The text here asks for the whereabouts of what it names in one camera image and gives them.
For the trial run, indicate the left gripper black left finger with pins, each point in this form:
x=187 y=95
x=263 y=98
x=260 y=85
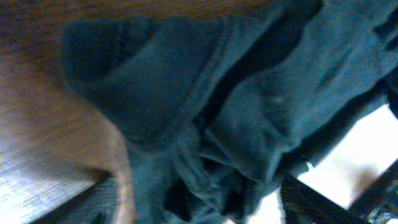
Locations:
x=96 y=205

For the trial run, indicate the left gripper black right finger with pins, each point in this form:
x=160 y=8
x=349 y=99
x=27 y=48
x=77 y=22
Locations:
x=303 y=205

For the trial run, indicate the dark green t-shirt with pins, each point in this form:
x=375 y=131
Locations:
x=214 y=113

